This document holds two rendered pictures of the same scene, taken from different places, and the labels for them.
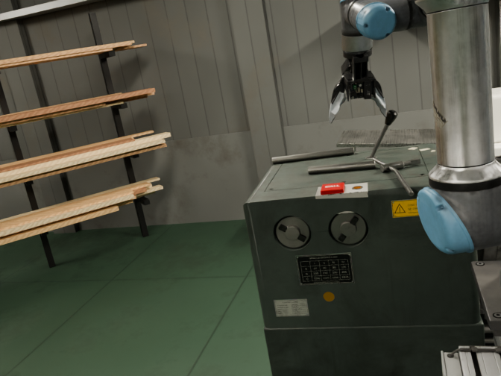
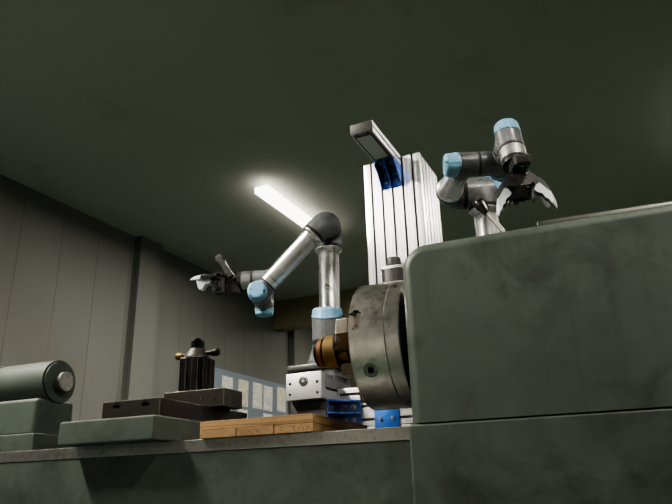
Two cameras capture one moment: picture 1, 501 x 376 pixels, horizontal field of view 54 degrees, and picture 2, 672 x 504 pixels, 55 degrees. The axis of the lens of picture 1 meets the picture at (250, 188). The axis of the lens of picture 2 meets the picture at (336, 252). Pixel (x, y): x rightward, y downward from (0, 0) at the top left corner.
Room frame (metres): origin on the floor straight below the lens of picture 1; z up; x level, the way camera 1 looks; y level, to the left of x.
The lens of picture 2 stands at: (2.94, -0.66, 0.74)
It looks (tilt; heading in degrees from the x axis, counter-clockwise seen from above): 20 degrees up; 186
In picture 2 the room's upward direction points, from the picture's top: 2 degrees counter-clockwise
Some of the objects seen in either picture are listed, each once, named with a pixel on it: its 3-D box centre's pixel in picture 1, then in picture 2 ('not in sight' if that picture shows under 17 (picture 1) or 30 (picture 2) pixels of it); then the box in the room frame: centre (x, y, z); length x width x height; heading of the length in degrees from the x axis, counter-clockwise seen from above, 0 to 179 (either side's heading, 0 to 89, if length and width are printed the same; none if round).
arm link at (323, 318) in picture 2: not in sight; (327, 324); (0.61, -0.96, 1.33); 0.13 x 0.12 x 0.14; 3
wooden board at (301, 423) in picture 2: not in sight; (289, 431); (1.27, -0.98, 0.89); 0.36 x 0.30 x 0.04; 164
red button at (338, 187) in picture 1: (332, 189); not in sight; (1.25, -0.21, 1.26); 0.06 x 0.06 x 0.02; 74
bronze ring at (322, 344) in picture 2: not in sight; (334, 351); (1.30, -0.85, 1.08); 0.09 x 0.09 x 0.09; 74
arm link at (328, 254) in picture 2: not in sight; (329, 281); (0.48, -0.96, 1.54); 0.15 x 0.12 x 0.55; 3
